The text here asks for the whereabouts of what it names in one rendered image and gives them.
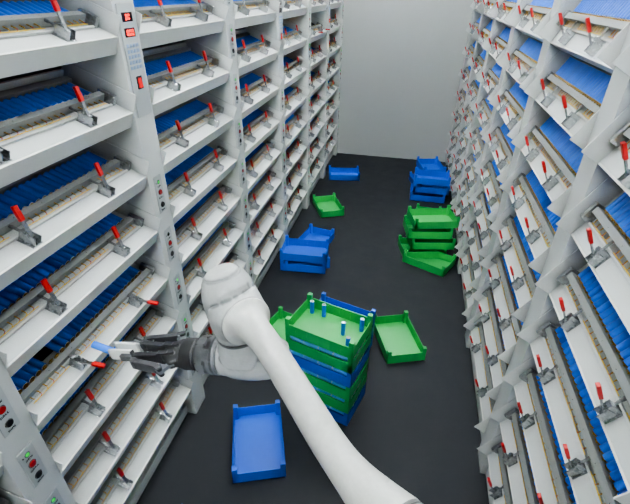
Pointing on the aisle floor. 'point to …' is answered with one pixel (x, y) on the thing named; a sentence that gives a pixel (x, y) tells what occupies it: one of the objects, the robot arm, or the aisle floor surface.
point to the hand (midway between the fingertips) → (125, 350)
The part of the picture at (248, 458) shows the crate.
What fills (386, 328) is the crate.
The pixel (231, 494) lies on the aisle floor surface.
